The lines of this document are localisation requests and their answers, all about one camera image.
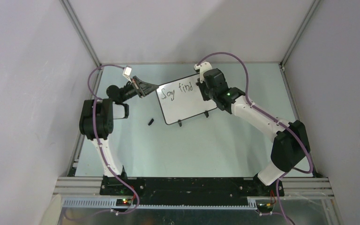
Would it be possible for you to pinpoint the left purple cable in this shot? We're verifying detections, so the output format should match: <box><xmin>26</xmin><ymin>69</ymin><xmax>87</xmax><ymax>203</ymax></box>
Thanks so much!
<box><xmin>87</xmin><ymin>64</ymin><xmax>140</xmax><ymax>216</ymax></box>

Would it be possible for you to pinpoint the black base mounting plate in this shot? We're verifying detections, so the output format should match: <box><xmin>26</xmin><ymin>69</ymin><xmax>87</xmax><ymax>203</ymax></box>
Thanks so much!
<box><xmin>99</xmin><ymin>176</ymin><xmax>284</xmax><ymax>207</ymax></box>

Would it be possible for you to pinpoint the black framed whiteboard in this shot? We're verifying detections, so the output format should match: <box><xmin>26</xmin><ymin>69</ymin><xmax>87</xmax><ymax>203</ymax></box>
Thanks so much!
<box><xmin>156</xmin><ymin>74</ymin><xmax>217</xmax><ymax>125</ymax></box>

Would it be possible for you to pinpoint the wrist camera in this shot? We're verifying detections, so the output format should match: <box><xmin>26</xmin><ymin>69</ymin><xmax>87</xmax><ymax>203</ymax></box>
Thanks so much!
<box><xmin>122</xmin><ymin>66</ymin><xmax>132</xmax><ymax>77</ymax></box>
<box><xmin>194</xmin><ymin>62</ymin><xmax>212</xmax><ymax>83</ymax></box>

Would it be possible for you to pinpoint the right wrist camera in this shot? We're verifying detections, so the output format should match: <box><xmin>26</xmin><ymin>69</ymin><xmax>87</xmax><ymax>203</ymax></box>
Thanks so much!
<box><xmin>194</xmin><ymin>62</ymin><xmax>212</xmax><ymax>83</ymax></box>

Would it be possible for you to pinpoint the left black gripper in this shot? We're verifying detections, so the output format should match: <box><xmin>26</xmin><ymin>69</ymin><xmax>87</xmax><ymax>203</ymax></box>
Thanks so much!
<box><xmin>120</xmin><ymin>76</ymin><xmax>159</xmax><ymax>103</ymax></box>

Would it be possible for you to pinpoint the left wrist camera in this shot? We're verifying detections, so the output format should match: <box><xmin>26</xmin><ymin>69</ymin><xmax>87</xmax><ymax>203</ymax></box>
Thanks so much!
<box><xmin>122</xmin><ymin>66</ymin><xmax>132</xmax><ymax>77</ymax></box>

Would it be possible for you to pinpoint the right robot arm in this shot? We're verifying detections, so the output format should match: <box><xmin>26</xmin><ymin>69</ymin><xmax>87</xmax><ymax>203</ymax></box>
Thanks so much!
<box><xmin>195</xmin><ymin>66</ymin><xmax>311</xmax><ymax>196</ymax></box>

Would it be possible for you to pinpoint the aluminium frame rail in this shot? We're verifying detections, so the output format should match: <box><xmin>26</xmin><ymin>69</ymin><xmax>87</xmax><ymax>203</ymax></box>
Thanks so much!
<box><xmin>53</xmin><ymin>177</ymin><xmax>334</xmax><ymax>210</ymax></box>

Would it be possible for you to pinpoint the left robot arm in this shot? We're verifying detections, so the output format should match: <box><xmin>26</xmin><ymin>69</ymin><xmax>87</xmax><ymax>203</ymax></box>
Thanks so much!
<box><xmin>79</xmin><ymin>76</ymin><xmax>159</xmax><ymax>178</ymax></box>

